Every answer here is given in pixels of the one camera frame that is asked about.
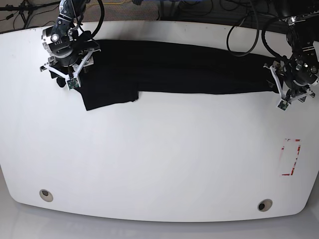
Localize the black T-shirt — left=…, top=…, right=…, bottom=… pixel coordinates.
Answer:
left=48, top=31, right=284, bottom=112

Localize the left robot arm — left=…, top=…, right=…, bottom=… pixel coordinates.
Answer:
left=229, top=0, right=319, bottom=110

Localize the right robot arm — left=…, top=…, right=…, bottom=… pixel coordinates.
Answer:
left=40, top=0, right=105, bottom=90

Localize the right table cable grommet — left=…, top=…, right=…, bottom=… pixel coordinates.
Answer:
left=257, top=199, right=273, bottom=212

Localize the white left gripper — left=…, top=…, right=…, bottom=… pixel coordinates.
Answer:
left=264, top=62, right=316, bottom=105

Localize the black tripod stand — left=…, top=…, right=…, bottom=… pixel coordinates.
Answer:
left=0, top=0, right=60, bottom=29

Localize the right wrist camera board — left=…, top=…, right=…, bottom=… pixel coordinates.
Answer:
left=66, top=78, right=81, bottom=90

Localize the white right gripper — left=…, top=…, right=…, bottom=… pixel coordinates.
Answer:
left=40, top=48, right=101, bottom=88

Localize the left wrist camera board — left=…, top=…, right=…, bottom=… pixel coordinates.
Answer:
left=277, top=100, right=290, bottom=111

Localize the yellow cable on floor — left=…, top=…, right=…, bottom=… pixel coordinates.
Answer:
left=89, top=0, right=130, bottom=8

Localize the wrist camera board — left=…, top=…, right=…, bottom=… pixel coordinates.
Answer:
left=66, top=78, right=81, bottom=90
left=277, top=100, right=290, bottom=111

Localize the table cable grommet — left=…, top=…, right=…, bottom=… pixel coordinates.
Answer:
left=257, top=199, right=273, bottom=212
left=39, top=189, right=53, bottom=202

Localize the red tape rectangle marking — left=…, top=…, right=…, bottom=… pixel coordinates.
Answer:
left=279, top=138, right=301, bottom=176

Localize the left table cable grommet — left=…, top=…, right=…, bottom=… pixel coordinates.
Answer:
left=39, top=189, right=53, bottom=202

